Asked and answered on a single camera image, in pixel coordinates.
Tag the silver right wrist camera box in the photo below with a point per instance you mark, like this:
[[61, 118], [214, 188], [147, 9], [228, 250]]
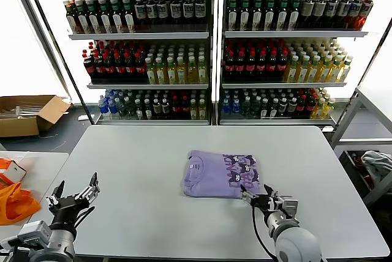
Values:
[[289, 207]]

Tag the purple t-shirt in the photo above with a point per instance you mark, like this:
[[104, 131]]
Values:
[[211, 176]]

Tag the white label dark bottle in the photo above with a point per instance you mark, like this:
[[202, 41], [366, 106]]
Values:
[[163, 11], [140, 11], [152, 11], [200, 9], [188, 9], [176, 10]]

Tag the side cart with cloth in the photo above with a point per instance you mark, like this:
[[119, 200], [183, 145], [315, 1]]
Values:
[[367, 142]]

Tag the amber drink bottle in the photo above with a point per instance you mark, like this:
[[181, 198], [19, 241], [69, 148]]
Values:
[[72, 20]]

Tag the white packing material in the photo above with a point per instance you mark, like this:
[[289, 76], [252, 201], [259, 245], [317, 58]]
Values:
[[18, 112]]

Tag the white and orange carton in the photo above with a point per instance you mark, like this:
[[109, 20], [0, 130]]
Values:
[[15, 171]]

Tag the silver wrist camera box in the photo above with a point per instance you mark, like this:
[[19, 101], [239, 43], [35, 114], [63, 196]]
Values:
[[289, 207], [33, 233]]

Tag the black diagonal pole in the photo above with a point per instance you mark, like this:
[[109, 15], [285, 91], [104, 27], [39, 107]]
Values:
[[363, 75], [58, 44]]

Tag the white cap dark bottle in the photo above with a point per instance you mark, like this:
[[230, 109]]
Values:
[[283, 108], [265, 109], [273, 109], [139, 110], [157, 109], [292, 107], [166, 109], [148, 110]]

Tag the grey metal shelving unit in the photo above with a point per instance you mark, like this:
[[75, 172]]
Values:
[[137, 36], [291, 34]]

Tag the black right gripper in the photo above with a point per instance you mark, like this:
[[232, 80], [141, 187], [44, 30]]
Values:
[[269, 204]]

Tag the blue white label bottle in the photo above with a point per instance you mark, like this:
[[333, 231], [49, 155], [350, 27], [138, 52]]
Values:
[[332, 9], [355, 10], [344, 9]]

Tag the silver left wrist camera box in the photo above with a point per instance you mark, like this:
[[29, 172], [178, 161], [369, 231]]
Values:
[[33, 233]]

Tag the red cap cola bottle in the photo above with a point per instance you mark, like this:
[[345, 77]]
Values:
[[282, 66], [130, 69], [271, 66], [120, 69], [100, 69], [110, 69], [229, 66], [250, 66], [261, 66], [239, 66], [141, 69], [89, 69]]

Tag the green label tea bottle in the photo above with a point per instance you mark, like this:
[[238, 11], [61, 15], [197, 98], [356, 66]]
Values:
[[129, 18], [282, 15], [294, 15], [270, 15], [92, 18], [104, 18], [82, 18], [116, 18], [257, 15], [245, 15], [232, 15]]

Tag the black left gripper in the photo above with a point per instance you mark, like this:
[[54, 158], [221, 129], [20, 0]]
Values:
[[67, 210]]

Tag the dark green bottle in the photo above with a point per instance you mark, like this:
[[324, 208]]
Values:
[[122, 109], [256, 109], [246, 109], [131, 109]]

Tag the red drink bottle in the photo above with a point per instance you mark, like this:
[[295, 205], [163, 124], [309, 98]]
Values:
[[365, 12]]

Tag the open cardboard box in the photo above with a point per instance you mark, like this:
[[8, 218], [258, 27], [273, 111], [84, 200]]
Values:
[[18, 127]]

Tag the red garment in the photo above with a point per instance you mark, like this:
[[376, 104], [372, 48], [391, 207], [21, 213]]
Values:
[[356, 159]]

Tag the grey crumpled garment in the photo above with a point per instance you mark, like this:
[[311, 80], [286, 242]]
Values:
[[378, 164]]

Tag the small red label cola bottle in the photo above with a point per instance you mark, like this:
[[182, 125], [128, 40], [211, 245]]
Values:
[[175, 109], [310, 106], [301, 107], [184, 109]]

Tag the grey window pillar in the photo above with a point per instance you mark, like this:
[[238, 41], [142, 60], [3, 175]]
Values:
[[39, 31]]

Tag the black storage crate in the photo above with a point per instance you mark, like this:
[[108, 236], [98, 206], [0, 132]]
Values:
[[352, 167]]

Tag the beige label dark bottle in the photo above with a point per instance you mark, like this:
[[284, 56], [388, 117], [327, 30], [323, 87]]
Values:
[[307, 9], [320, 9]]

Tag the orange fabric bag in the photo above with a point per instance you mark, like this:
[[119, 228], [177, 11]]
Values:
[[12, 210]]

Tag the blue drink bottle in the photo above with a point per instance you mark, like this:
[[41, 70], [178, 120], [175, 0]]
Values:
[[226, 108], [104, 109], [235, 108], [113, 108]]

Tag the small white flat object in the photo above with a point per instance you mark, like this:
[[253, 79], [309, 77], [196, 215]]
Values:
[[83, 118]]

